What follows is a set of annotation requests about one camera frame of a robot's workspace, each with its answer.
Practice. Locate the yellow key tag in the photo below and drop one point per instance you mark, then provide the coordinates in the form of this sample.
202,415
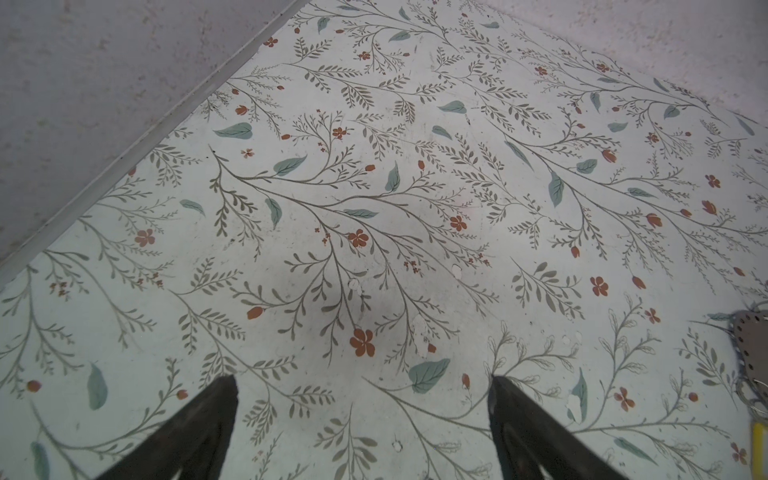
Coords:
759,462

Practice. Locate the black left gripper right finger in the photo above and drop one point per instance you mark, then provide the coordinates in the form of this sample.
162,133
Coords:
531,444

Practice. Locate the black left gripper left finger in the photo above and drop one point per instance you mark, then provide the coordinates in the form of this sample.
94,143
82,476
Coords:
192,444

